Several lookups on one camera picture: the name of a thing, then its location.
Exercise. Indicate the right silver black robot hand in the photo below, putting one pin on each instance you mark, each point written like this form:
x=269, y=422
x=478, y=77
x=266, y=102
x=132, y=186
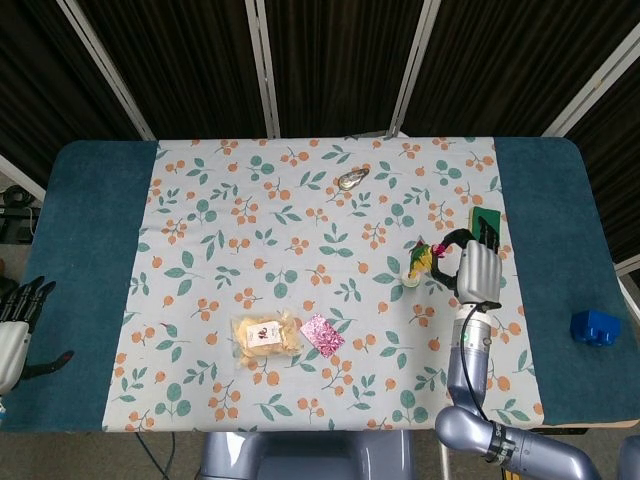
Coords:
x=479, y=272

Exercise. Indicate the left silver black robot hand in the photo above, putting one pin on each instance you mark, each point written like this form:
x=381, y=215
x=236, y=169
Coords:
x=12, y=345

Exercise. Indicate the yellow-green feathered toy shuttlecock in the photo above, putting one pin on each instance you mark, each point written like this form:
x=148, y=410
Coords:
x=420, y=257

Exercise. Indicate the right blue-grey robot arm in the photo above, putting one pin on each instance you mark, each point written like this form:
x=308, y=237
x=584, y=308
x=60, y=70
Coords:
x=467, y=380

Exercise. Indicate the floral fruit print tablecloth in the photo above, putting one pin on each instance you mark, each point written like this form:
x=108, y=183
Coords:
x=300, y=225

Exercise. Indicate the green yellow scouring sponge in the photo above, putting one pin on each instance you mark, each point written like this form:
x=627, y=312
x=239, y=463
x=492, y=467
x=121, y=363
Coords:
x=487, y=212

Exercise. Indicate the blue plastic block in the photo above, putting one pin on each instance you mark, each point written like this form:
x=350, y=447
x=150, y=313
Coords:
x=595, y=327

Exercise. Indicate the dark blue felt table cover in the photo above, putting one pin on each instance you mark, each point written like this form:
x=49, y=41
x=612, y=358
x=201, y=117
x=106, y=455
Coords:
x=90, y=225

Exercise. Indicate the oval dark metal ornament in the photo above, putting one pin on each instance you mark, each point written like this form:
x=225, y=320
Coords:
x=352, y=178

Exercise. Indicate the shiny pink patterned card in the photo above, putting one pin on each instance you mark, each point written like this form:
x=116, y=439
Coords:
x=322, y=337

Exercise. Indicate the clear bag of snacks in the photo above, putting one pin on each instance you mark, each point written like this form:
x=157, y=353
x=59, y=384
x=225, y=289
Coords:
x=265, y=340

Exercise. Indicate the blue-grey robot torso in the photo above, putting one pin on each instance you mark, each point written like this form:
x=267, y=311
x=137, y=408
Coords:
x=300, y=455

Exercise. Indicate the dark folding screen white frames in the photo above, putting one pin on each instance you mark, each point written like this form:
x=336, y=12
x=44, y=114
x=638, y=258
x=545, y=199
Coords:
x=190, y=60

